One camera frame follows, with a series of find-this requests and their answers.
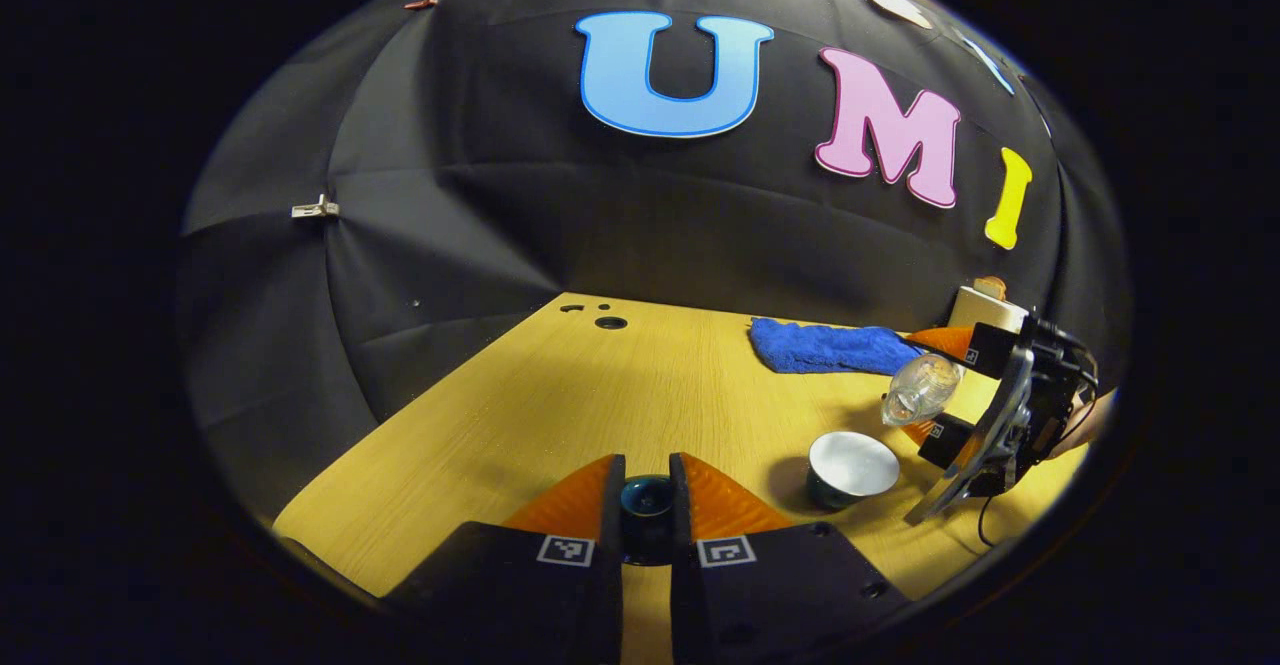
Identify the black backdrop cloth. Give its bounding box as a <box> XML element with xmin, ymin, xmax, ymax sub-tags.
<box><xmin>175</xmin><ymin>0</ymin><xmax>1136</xmax><ymax>526</ymax></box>

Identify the dark blue teacup lid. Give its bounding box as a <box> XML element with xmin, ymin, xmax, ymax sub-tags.
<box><xmin>620</xmin><ymin>474</ymin><xmax>674</xmax><ymax>566</ymax></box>

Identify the blue and white teacup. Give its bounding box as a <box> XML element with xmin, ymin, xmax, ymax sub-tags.
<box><xmin>806</xmin><ymin>431</ymin><xmax>901</xmax><ymax>512</ymax></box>

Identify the clear water bottle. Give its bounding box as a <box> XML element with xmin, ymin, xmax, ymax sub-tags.
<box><xmin>881</xmin><ymin>353</ymin><xmax>963</xmax><ymax>428</ymax></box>

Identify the blue towel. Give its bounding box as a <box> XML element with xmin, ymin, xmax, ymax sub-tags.
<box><xmin>749</xmin><ymin>317</ymin><xmax>927</xmax><ymax>376</ymax></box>

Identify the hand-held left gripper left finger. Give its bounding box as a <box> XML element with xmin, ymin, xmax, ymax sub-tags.
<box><xmin>383</xmin><ymin>453</ymin><xmax>628</xmax><ymax>665</ymax></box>

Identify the white toaster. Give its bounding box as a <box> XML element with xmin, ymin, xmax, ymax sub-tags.
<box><xmin>947</xmin><ymin>285</ymin><xmax>1031</xmax><ymax>334</ymax></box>

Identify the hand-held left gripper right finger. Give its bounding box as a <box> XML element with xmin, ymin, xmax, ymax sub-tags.
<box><xmin>668</xmin><ymin>452</ymin><xmax>911</xmax><ymax>665</ymax></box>

